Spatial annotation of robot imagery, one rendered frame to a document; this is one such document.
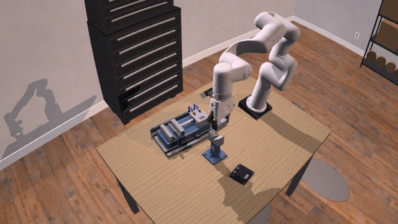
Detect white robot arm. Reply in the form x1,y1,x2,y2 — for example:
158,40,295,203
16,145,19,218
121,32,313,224
200,12,301,113

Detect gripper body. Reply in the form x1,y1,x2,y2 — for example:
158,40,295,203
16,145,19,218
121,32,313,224
210,93,234,121

